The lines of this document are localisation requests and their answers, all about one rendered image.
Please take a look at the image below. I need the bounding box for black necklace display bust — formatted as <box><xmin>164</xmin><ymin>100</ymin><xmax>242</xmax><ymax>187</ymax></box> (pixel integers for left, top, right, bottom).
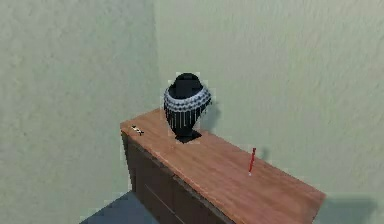
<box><xmin>163</xmin><ymin>72</ymin><xmax>212</xmax><ymax>144</ymax></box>

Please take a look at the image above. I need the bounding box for red pen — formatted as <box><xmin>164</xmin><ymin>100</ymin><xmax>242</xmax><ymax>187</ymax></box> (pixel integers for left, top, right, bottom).
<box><xmin>248</xmin><ymin>147</ymin><xmax>257</xmax><ymax>176</ymax></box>

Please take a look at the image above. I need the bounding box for white beaded necklace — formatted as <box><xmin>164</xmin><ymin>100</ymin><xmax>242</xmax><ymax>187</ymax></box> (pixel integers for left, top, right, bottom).
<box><xmin>163</xmin><ymin>83</ymin><xmax>213</xmax><ymax>131</ymax></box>

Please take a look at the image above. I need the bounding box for brown wooden chest of drawers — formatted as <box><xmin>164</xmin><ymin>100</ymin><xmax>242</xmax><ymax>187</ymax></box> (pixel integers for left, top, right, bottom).
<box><xmin>119</xmin><ymin>107</ymin><xmax>327</xmax><ymax>224</ymax></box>

